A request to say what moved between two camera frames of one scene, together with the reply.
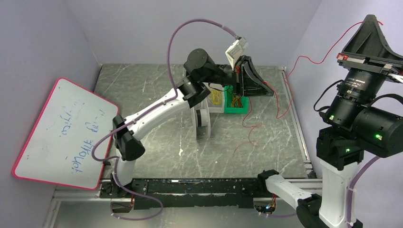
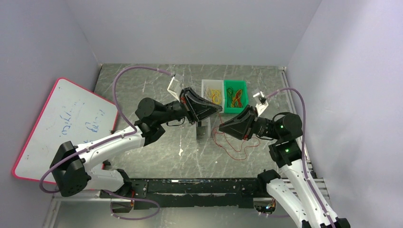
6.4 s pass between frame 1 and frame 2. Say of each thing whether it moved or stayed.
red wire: moved
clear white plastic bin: stayed
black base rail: stayed
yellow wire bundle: stayed
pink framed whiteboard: stayed
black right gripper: moved
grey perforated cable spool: stayed
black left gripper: moved
